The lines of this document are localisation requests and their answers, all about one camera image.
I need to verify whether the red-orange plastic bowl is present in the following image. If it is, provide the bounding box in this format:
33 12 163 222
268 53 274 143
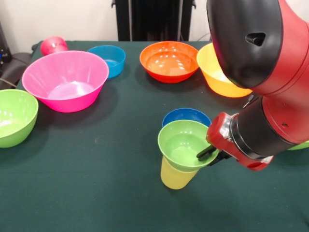
139 41 200 84

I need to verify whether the large green plastic bowl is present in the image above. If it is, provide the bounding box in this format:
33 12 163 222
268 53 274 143
287 141 309 151
0 89 39 149

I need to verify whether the dark green tablecloth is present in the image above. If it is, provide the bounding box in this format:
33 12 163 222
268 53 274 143
0 40 309 232

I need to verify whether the yellow plastic cup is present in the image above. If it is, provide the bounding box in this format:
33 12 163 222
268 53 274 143
160 156 200 190

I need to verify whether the red plastic cup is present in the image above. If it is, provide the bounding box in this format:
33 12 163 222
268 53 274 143
40 36 69 57

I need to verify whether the dark blue plastic bowl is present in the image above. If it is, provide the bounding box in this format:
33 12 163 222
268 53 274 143
162 107 212 129

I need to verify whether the light blue plastic bowl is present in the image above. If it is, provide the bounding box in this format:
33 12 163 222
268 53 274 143
86 45 126 79

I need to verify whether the grey cable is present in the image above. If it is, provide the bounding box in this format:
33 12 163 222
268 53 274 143
0 77 17 88

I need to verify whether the black office chair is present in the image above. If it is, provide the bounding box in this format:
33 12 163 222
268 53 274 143
0 43 41 90

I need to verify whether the large orange plastic bowl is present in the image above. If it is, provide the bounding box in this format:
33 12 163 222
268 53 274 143
196 43 253 98

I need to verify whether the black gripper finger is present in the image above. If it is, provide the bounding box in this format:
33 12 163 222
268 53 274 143
197 144 215 161
209 153 230 167

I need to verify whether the black computer tower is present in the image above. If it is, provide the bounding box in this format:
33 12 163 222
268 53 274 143
0 21 12 64

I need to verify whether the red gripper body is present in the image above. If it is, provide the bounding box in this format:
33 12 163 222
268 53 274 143
206 112 273 172

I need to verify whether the large pink plastic bowl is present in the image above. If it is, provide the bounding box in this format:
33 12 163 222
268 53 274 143
21 50 110 113

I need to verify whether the small green plastic bowl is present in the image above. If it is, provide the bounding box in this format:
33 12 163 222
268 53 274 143
157 120 220 173

